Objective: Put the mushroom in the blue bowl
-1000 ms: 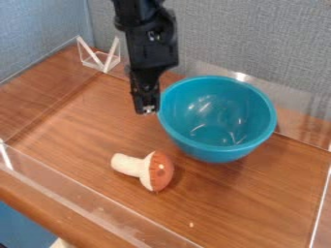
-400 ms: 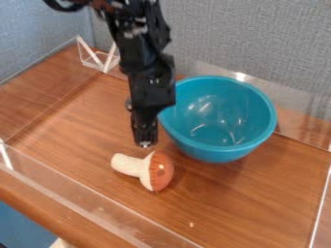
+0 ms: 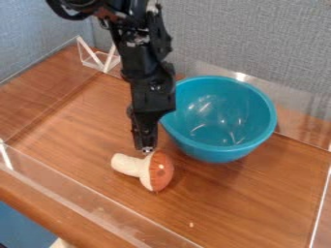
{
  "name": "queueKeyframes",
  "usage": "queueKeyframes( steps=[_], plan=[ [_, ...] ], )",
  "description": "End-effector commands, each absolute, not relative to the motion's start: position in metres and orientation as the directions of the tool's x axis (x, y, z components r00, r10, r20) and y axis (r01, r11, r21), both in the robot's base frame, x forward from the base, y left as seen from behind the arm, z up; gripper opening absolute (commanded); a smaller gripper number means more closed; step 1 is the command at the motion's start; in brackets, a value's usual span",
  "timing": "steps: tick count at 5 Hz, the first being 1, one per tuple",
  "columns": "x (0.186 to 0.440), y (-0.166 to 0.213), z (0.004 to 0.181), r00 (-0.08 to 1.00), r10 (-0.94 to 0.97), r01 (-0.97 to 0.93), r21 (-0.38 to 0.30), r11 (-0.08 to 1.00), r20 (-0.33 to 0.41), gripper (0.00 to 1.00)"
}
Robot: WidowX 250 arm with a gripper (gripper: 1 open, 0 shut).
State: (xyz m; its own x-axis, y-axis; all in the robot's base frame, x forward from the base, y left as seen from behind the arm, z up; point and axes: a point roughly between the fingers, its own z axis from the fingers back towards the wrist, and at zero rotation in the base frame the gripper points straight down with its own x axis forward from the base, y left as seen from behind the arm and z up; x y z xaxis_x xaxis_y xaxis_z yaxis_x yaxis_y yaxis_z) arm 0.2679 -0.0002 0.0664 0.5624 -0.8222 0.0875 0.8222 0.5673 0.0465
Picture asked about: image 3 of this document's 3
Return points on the clear acrylic front barrier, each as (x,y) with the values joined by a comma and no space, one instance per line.
(84,216)

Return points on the clear acrylic barrier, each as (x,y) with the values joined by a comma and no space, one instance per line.
(84,216)
(303,112)

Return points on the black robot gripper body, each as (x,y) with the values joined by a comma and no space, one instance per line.
(152,90)

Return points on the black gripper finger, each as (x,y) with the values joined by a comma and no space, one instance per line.
(144,130)

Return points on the brown and white toy mushroom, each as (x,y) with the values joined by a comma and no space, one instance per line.
(153,170)

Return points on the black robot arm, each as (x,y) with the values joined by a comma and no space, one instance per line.
(133,22)

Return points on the blue plastic bowl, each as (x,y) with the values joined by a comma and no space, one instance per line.
(223,120)

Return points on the clear acrylic back barrier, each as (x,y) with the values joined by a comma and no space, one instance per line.
(303,112)

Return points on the clear acrylic corner bracket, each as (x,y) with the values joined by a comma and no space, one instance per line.
(103,61)

